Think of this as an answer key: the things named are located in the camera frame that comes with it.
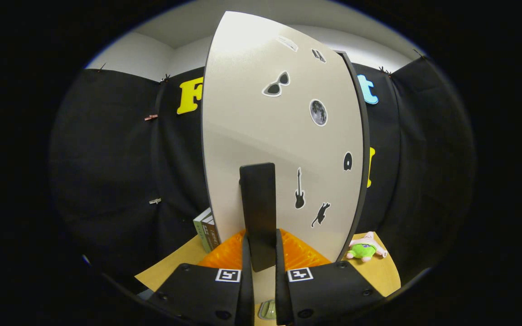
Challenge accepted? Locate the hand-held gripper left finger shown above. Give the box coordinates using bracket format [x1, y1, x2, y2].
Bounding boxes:
[147, 229, 255, 326]

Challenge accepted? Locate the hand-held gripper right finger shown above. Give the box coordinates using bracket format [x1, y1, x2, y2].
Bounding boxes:
[274, 228, 385, 326]

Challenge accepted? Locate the green rounded object with tray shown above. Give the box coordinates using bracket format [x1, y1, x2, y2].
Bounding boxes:
[255, 299, 276, 321]

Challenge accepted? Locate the black door handle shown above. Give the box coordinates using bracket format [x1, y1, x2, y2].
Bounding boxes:
[239, 163, 277, 273]

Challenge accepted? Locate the pink and green plush toy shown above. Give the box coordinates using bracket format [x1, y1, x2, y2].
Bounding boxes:
[346, 231, 388, 263]

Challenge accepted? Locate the grey cabinet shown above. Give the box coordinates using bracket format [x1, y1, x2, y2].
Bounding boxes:
[336, 50, 371, 263]

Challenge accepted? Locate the black backdrop cloth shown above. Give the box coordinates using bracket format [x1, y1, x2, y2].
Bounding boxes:
[49, 57, 477, 290]

